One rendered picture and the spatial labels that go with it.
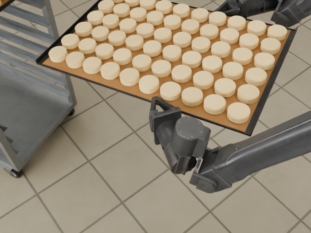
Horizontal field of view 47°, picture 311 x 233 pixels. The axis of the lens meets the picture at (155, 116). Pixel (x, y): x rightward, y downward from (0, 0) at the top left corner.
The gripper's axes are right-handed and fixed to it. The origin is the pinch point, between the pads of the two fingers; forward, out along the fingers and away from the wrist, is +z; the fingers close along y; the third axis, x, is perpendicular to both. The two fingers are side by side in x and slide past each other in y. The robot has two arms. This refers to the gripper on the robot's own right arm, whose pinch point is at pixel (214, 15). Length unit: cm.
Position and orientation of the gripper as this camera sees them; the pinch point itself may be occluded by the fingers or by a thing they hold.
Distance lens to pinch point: 112.7
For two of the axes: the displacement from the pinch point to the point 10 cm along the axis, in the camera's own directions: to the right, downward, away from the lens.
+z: -9.5, 2.6, -1.6
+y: -0.4, -6.4, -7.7
